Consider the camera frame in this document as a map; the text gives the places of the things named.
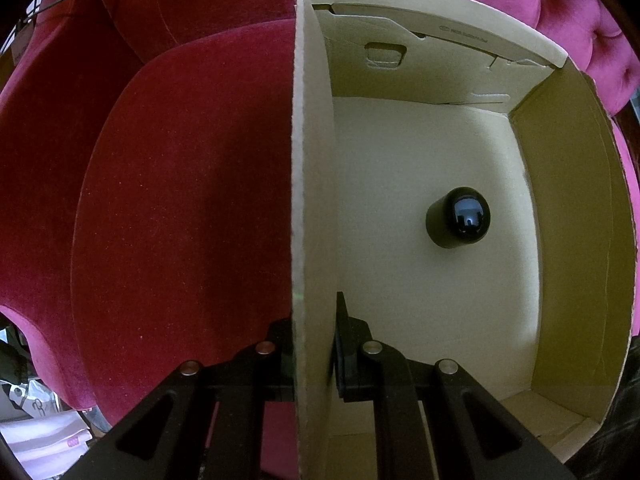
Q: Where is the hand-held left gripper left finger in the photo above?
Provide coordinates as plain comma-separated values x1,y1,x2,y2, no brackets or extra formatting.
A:
62,315,301,480

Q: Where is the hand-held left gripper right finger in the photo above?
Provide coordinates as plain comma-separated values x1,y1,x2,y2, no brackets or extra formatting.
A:
331,291,577,480

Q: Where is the black dome-topped cylinder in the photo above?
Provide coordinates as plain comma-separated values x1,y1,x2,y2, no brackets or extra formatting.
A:
425,186,492,250

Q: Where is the cardboard box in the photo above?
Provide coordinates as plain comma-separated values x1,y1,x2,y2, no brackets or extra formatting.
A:
290,0,639,480

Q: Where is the pink tufted velvet armchair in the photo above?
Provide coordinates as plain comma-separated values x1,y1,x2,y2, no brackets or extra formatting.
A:
0,0,640,480

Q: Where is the white bag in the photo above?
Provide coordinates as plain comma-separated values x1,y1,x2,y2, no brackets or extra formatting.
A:
0,409,94,477

